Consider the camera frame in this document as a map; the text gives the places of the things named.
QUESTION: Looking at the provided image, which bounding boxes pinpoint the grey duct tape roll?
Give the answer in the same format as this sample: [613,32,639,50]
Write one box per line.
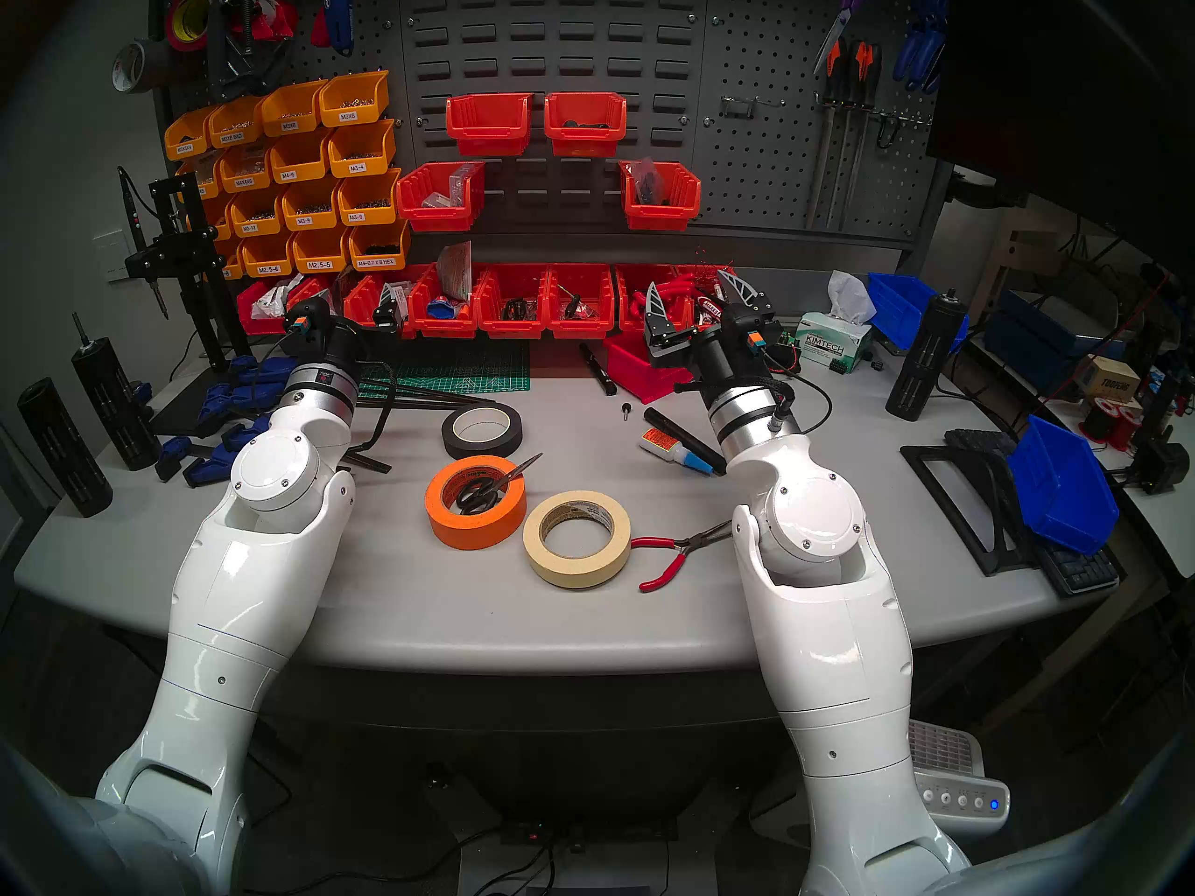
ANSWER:
[112,37,174,95]

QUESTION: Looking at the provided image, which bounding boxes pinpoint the black power strip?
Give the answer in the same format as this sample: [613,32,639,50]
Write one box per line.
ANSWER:
[499,818,678,853]

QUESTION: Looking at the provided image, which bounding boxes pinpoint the orange-handled metal file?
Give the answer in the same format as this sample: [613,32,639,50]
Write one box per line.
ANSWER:
[805,37,849,231]
[831,40,883,231]

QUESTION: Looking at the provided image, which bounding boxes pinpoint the purple-handled scissors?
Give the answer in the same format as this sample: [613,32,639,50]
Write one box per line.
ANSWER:
[810,0,880,78]

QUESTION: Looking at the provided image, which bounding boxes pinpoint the black keyboard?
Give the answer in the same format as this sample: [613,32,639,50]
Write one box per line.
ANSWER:
[1032,539,1121,596]

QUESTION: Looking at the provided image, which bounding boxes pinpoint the blue plastic bin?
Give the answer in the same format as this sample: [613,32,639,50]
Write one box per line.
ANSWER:
[1008,414,1120,556]
[866,272,972,354]

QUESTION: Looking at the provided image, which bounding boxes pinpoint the small cardboard box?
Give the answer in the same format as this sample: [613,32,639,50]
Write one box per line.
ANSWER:
[1074,355,1142,402]

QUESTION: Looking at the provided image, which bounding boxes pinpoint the metal tool rack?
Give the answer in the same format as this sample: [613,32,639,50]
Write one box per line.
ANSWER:
[817,96,935,128]

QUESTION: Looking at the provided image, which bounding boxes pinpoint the black frame stand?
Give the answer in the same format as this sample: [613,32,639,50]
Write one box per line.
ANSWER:
[901,427,1037,578]

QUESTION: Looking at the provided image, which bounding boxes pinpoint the black cylinder with rod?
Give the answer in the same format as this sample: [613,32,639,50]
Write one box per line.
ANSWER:
[71,313,162,472]

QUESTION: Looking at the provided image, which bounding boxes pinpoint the red wire spool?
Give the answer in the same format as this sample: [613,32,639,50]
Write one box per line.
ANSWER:
[1083,398,1135,447]

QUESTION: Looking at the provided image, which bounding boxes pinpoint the green cutting mat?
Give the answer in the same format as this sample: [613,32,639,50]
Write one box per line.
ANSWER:
[358,339,531,402]

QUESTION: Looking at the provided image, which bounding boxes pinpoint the black ribbed cylinder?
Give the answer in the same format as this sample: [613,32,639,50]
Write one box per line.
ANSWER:
[17,377,114,519]

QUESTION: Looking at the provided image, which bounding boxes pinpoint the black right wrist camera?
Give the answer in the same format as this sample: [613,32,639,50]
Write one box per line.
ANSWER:
[733,306,780,354]

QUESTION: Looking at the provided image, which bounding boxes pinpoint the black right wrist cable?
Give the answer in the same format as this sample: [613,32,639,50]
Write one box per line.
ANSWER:
[766,367,834,438]

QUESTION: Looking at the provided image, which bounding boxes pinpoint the white air purifier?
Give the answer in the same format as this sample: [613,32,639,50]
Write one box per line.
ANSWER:
[910,717,1011,844]

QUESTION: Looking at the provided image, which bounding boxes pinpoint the glue bottle with blue cap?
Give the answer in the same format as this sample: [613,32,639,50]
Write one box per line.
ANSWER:
[639,427,715,477]

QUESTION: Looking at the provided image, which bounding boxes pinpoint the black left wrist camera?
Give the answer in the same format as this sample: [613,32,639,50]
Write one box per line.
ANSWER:
[283,299,332,344]

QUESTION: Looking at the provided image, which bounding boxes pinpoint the loose red plastic bin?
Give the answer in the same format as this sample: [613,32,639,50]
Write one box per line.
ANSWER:
[602,332,696,405]

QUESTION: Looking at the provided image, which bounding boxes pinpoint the red-handled needle-nose pliers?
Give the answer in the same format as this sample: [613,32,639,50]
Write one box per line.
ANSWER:
[630,519,736,594]

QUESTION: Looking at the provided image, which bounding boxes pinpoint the black-handled scissors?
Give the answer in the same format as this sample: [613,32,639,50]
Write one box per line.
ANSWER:
[456,453,544,517]

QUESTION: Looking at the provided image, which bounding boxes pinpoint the Kimtech tissue box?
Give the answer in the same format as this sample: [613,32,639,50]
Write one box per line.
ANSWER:
[796,271,877,374]

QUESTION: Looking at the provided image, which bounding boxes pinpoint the thick black marker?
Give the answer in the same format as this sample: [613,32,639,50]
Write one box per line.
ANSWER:
[644,406,732,476]

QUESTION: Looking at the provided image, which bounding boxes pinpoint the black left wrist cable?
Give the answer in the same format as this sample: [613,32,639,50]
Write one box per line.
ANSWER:
[369,367,401,456]

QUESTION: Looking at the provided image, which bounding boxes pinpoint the blue-handled hanging pliers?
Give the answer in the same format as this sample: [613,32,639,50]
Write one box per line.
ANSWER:
[892,7,927,88]
[920,0,951,92]

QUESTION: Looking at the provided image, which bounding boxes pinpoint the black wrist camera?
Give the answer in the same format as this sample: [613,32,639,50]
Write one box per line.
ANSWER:
[283,299,332,344]
[733,306,780,354]

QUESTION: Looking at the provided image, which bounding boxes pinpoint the black soldering stand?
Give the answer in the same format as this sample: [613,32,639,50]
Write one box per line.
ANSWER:
[124,173,253,371]

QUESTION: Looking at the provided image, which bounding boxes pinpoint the tall black bottle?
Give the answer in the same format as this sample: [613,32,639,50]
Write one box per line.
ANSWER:
[885,289,969,423]

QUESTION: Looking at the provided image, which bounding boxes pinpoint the blue and red hanging tool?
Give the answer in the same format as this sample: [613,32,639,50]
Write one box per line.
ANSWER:
[311,0,367,57]

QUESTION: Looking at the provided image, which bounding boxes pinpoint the slim black pen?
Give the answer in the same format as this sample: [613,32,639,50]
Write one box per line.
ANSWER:
[579,343,619,398]

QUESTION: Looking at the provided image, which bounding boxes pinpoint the black desk device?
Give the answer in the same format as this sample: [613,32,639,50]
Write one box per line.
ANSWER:
[1125,437,1191,494]

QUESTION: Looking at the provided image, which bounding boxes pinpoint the black tape roll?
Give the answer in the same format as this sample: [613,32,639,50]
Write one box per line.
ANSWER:
[441,401,524,462]

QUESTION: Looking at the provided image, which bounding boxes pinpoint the clear zip bag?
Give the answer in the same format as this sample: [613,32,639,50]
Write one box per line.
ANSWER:
[436,241,474,302]

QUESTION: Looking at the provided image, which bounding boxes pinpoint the red and black hanging clamp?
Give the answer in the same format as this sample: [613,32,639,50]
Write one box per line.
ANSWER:
[207,0,300,97]

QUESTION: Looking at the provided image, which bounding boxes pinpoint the red tape roll yellow core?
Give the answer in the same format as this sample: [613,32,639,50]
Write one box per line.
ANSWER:
[165,0,222,53]

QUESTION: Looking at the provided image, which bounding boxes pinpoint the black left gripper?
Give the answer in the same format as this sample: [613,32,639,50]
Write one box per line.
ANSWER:
[303,287,412,368]

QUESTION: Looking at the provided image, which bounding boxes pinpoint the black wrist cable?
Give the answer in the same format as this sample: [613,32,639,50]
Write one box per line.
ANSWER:
[766,367,834,438]
[369,367,401,456]

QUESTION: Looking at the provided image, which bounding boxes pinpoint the beige masking tape roll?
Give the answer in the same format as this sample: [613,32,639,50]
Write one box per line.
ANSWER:
[522,490,633,590]

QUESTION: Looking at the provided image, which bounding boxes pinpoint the black monitor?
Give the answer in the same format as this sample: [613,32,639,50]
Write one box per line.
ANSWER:
[929,0,1195,270]

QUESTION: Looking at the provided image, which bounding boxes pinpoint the red wall bin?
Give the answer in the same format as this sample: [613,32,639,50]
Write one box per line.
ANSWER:
[396,161,487,233]
[544,91,628,159]
[619,161,702,232]
[446,93,533,158]

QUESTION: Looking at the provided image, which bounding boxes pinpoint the red shelf bin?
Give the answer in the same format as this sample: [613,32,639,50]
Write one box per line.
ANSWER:
[544,264,617,338]
[613,264,696,335]
[236,280,292,337]
[476,264,552,338]
[343,269,416,340]
[691,264,755,326]
[408,264,486,338]
[288,276,360,337]

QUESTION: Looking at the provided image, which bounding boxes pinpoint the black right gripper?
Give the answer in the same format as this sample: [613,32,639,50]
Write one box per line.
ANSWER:
[644,271,776,402]

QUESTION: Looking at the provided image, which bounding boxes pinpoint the white plastic bag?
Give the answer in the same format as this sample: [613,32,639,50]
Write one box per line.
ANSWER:
[252,273,304,321]

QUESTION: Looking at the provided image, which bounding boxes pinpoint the dark blue crate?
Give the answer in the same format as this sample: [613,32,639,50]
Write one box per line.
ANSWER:
[985,287,1093,391]

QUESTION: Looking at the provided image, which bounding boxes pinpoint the orange tape roll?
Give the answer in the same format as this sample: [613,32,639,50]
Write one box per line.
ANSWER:
[425,455,528,552]

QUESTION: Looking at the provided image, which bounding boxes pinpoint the grey pegboard wall panel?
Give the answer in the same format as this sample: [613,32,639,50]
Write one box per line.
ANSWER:
[149,0,953,251]

